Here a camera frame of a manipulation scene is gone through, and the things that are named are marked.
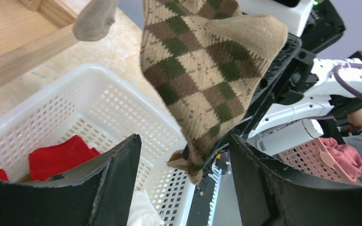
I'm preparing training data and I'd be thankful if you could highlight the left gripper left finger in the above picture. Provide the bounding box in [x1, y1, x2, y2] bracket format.
[0, 134, 141, 226]

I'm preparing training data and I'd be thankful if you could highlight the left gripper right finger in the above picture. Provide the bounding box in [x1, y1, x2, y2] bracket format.
[229, 135, 362, 226]

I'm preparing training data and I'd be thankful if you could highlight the white sock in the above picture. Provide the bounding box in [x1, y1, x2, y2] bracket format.
[127, 189, 165, 226]

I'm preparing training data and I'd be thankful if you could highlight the white plastic basket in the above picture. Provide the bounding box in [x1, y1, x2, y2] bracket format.
[0, 64, 195, 226]

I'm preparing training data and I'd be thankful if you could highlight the brown argyle sock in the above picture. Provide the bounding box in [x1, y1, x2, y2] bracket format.
[140, 0, 288, 185]

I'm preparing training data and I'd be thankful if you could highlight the cream thin sock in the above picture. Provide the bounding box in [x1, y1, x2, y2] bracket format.
[72, 0, 119, 42]

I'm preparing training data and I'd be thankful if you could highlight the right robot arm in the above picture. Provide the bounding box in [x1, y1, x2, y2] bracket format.
[235, 0, 362, 138]

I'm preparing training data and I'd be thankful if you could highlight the wooden hanger stand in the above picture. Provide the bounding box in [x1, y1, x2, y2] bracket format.
[0, 0, 77, 87]

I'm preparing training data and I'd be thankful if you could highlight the pink plastic basket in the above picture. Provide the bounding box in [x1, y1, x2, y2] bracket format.
[278, 137, 357, 184]

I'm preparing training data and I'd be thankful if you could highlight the pink cloth in basket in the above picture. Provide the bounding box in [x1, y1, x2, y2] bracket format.
[320, 137, 362, 179]

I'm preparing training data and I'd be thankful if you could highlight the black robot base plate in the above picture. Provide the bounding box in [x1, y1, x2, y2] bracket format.
[215, 34, 303, 226]

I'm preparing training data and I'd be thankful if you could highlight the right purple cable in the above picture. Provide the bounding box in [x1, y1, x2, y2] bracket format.
[332, 62, 362, 106]

